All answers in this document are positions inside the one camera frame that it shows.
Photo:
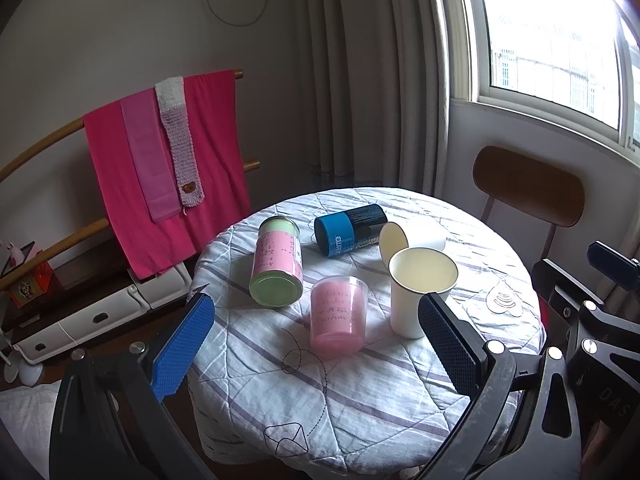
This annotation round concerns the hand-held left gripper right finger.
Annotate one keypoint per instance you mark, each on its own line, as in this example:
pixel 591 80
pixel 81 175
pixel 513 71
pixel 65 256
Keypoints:
pixel 450 347

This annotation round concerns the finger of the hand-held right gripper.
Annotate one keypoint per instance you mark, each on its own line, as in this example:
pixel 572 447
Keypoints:
pixel 612 262
pixel 560 287

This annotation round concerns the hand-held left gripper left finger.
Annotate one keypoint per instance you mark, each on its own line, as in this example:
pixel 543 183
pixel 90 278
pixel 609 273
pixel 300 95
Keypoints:
pixel 182 345

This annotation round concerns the white paper cup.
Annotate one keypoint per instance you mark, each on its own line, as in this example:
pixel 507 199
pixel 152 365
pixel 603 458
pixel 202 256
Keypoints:
pixel 422 235
pixel 407 305

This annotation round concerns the pink plastic cup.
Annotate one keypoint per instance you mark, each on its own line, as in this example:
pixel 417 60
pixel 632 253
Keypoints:
pixel 337 320

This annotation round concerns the white drawer cabinet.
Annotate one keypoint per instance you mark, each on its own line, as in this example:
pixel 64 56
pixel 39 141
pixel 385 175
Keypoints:
pixel 85 325

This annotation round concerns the wooden chair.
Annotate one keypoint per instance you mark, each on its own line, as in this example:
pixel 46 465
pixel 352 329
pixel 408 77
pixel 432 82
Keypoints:
pixel 530 185

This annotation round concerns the striped quilted tablecloth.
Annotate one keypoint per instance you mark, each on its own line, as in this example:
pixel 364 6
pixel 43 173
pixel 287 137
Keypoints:
pixel 350 400

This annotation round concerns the green and pink can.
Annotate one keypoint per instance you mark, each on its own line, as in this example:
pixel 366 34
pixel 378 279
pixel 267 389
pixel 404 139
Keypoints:
pixel 277 260

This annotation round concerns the blue and black can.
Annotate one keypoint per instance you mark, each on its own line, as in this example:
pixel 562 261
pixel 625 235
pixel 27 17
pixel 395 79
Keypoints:
pixel 345 227

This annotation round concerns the orange tissue box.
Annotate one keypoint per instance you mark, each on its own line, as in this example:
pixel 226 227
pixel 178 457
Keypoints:
pixel 32 287

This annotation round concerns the light pink towel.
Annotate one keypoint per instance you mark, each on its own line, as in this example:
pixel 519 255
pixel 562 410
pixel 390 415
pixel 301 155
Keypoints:
pixel 147 160

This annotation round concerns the magenta towel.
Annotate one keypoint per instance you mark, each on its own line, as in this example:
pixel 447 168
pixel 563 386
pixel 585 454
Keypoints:
pixel 220 150

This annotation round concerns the knitted lilac scarf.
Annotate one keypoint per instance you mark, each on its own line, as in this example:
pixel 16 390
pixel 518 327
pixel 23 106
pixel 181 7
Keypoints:
pixel 177 140

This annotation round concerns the wooden towel rack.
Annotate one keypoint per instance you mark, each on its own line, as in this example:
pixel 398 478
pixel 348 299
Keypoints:
pixel 45 142

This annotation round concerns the window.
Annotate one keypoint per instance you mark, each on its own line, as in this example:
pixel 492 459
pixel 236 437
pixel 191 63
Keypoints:
pixel 550 25

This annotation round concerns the grey curtain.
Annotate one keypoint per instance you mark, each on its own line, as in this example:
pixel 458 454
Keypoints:
pixel 360 70

